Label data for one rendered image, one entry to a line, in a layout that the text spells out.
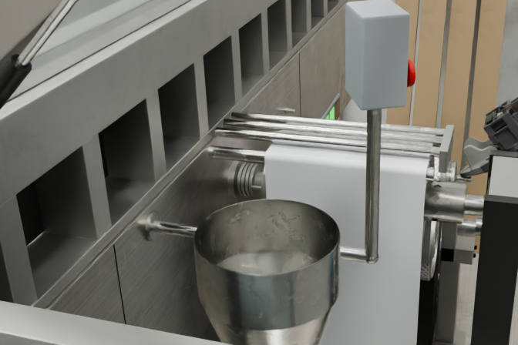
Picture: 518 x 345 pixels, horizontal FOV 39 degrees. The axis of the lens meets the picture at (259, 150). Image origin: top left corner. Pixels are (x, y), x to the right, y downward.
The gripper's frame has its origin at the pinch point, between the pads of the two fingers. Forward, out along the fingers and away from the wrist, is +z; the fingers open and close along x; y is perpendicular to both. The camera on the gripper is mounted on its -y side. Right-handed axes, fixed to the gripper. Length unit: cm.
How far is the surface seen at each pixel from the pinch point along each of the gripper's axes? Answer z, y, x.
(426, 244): 6.9, -0.2, 20.3
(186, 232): 14, 32, 58
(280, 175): 10.3, 27.4, 37.3
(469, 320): 21.1, -29.0, -2.5
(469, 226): 4.0, -6.6, 6.9
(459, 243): 8.0, -9.1, 5.9
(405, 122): 66, -23, -173
